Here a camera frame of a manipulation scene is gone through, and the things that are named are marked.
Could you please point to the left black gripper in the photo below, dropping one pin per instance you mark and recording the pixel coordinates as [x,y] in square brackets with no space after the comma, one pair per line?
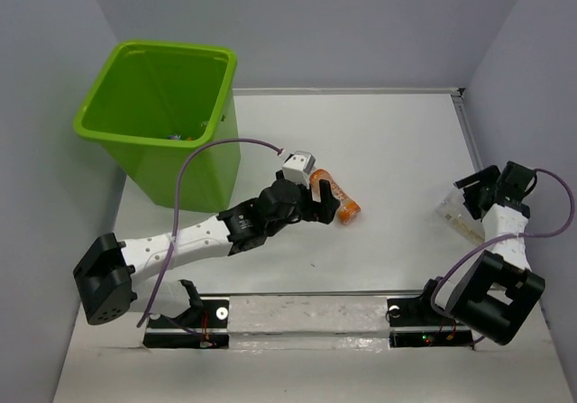
[318,212]

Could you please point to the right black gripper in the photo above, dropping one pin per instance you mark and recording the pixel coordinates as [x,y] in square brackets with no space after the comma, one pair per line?
[489,173]

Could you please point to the orange drink bottle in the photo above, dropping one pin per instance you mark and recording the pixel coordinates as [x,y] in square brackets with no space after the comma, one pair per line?
[348,210]

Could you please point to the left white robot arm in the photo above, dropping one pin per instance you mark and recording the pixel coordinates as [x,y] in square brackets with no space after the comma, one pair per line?
[115,277]

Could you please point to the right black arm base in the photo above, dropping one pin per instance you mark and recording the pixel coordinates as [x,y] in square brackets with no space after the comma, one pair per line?
[413,324]

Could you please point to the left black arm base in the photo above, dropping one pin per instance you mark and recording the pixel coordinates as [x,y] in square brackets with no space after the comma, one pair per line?
[202,326]

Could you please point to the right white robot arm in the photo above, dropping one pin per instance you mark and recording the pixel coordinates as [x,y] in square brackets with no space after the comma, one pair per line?
[492,289]

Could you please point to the green plastic bin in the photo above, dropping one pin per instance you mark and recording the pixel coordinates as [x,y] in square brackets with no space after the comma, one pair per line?
[147,90]

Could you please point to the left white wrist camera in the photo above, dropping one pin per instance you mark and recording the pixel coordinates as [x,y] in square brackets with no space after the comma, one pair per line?
[298,167]

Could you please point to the aluminium table edge rail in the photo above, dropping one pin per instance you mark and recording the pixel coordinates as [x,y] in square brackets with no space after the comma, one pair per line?
[307,91]

